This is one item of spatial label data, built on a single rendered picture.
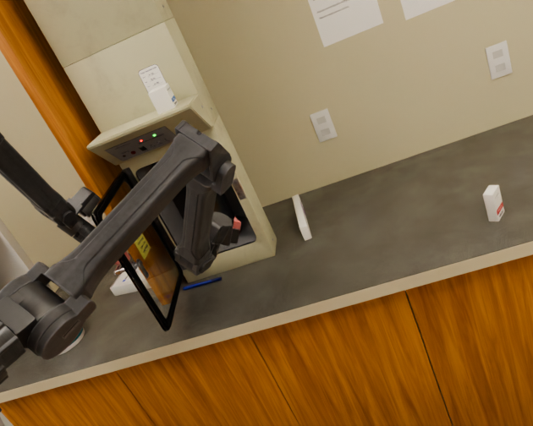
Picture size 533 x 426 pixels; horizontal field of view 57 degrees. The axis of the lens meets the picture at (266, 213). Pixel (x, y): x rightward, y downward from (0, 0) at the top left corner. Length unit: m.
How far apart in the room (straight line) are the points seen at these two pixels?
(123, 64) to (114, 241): 0.77
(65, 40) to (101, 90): 0.15
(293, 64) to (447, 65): 0.53
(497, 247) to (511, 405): 0.58
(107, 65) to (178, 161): 0.71
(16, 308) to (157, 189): 0.26
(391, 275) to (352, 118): 0.74
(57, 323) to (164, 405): 1.01
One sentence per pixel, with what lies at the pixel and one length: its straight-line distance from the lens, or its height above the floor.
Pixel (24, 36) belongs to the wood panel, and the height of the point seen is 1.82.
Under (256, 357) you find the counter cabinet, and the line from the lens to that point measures 1.51.
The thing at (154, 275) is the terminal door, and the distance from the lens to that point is 1.45.
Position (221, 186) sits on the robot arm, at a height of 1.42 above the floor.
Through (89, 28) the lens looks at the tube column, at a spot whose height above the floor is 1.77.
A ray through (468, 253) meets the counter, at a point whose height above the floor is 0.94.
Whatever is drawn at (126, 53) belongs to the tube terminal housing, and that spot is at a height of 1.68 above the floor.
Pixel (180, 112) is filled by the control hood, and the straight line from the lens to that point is 1.32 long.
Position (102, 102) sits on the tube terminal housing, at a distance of 1.50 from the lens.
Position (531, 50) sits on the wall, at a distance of 1.96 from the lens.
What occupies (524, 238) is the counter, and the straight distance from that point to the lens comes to 1.35.
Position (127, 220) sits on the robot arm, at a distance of 0.77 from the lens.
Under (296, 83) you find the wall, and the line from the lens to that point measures 1.82.
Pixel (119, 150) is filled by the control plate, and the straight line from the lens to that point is 1.45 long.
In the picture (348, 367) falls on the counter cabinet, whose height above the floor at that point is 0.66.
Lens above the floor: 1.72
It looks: 24 degrees down
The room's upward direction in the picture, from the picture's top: 25 degrees counter-clockwise
